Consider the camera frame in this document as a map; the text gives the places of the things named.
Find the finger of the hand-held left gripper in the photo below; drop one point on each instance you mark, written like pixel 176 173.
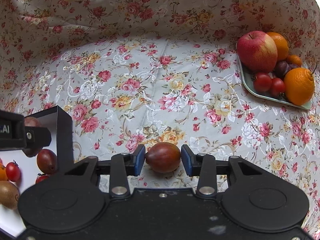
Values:
pixel 37 137

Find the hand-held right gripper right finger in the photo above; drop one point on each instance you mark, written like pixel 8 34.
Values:
pixel 186 160

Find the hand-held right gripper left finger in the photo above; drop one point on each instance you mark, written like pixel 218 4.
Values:
pixel 140 160

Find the small mandarin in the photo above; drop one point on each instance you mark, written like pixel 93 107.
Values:
pixel 295 60
pixel 2 172

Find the brown kiwi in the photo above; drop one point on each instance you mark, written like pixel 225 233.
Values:
pixel 8 195

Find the black box with white inside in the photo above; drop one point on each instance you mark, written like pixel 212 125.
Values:
pixel 7 220

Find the floral tablecloth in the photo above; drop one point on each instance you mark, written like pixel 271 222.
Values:
pixel 150 80

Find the pale green tray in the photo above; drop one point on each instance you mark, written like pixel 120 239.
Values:
pixel 257 93

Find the red apple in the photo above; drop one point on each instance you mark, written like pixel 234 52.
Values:
pixel 257 52

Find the dark purple plum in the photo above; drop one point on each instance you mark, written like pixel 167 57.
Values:
pixel 282 68
pixel 293 66

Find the large knobbed orange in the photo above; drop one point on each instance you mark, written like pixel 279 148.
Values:
pixel 299 86

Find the large smooth orange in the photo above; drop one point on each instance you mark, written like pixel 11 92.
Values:
pixel 281 46

